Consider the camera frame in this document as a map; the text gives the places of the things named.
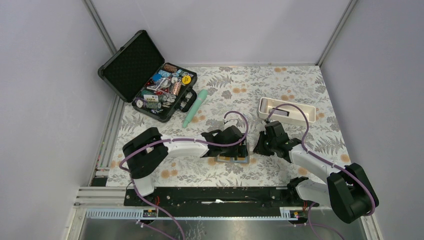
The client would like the taupe leather card holder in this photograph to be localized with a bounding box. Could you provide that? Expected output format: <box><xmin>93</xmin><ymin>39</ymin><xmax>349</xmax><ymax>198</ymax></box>
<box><xmin>214</xmin><ymin>140</ymin><xmax>250</xmax><ymax>164</ymax></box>

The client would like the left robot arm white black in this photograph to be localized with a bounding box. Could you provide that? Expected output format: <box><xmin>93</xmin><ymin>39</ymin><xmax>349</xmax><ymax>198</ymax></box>
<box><xmin>122</xmin><ymin>125</ymin><xmax>247</xmax><ymax>206</ymax></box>

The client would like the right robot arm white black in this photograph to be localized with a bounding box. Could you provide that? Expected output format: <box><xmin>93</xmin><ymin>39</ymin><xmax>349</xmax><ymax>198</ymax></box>
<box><xmin>253</xmin><ymin>121</ymin><xmax>380</xmax><ymax>224</ymax></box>

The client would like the card in white tray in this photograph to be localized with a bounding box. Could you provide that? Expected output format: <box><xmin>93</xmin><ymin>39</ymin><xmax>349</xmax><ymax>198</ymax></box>
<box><xmin>273</xmin><ymin>109</ymin><xmax>290</xmax><ymax>117</ymax></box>

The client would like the playing card deck box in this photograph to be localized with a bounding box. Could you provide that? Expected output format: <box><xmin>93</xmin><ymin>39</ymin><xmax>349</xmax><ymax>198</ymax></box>
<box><xmin>143</xmin><ymin>94</ymin><xmax>160</xmax><ymax>102</ymax></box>

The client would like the floral patterned table mat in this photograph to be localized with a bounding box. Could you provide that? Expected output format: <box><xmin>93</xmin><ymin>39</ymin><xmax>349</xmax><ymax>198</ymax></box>
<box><xmin>106</xmin><ymin>66</ymin><xmax>351</xmax><ymax>187</ymax></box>

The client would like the white rectangular tray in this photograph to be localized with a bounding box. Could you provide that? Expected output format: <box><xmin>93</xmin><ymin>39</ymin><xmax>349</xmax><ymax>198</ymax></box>
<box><xmin>257</xmin><ymin>97</ymin><xmax>317</xmax><ymax>127</ymax></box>

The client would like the mint green tube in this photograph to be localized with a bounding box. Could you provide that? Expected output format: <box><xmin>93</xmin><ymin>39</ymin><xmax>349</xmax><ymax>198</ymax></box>
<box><xmin>182</xmin><ymin>89</ymin><xmax>209</xmax><ymax>128</ymax></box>

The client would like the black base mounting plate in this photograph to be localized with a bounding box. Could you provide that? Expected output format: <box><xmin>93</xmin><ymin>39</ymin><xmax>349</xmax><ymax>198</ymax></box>
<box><xmin>124</xmin><ymin>186</ymin><xmax>312</xmax><ymax>219</ymax></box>

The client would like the yellow poker chip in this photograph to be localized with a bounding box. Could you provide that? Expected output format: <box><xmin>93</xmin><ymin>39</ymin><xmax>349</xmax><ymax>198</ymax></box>
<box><xmin>181</xmin><ymin>75</ymin><xmax>192</xmax><ymax>85</ymax></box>

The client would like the black poker chip case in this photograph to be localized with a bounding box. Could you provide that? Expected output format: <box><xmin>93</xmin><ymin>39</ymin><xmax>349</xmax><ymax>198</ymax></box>
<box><xmin>97</xmin><ymin>30</ymin><xmax>198</xmax><ymax>123</ymax></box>

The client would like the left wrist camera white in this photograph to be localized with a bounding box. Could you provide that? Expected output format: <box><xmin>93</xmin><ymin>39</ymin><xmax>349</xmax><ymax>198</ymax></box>
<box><xmin>223</xmin><ymin>118</ymin><xmax>239</xmax><ymax>130</ymax></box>

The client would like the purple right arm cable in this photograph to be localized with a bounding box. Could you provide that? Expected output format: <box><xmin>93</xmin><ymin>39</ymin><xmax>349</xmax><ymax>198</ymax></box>
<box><xmin>264</xmin><ymin>103</ymin><xmax>379</xmax><ymax>240</ymax></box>

